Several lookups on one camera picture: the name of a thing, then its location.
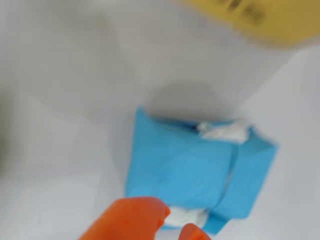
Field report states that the blue paper bundle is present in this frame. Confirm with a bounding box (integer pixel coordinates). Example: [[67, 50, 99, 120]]
[[124, 106, 280, 235]]

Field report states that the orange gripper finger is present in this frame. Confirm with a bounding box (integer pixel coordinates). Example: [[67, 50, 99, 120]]
[[77, 196, 172, 240], [178, 223, 213, 240]]

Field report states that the yellow welcome paper sign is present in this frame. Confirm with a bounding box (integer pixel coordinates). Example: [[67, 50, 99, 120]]
[[174, 0, 320, 48]]

